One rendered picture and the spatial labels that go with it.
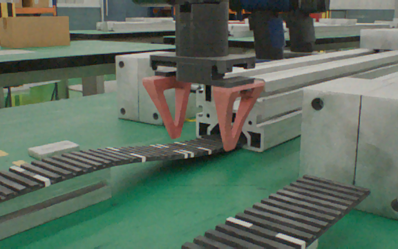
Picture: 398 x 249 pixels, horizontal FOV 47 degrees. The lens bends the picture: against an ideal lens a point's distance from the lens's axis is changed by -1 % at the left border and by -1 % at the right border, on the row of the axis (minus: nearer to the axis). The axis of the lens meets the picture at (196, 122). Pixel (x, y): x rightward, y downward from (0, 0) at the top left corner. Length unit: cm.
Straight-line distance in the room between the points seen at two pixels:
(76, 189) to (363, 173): 23
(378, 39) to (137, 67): 58
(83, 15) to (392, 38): 1176
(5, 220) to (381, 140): 29
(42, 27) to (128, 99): 182
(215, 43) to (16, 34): 201
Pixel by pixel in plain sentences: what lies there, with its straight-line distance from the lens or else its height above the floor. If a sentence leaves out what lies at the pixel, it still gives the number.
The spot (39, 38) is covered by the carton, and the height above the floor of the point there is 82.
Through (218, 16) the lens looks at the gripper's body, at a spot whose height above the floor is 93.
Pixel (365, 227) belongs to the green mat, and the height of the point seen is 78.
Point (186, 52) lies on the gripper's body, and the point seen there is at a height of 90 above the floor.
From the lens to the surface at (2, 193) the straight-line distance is 35.
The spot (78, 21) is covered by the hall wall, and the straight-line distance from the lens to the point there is 1250.
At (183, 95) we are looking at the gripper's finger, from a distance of 55.
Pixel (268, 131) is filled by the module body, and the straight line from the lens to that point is 54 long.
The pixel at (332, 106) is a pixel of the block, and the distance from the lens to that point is 39.
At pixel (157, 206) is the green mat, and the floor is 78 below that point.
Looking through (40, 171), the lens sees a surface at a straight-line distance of 38.
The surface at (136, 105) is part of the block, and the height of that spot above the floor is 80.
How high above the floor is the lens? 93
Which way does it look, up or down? 13 degrees down
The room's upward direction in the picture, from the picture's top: straight up
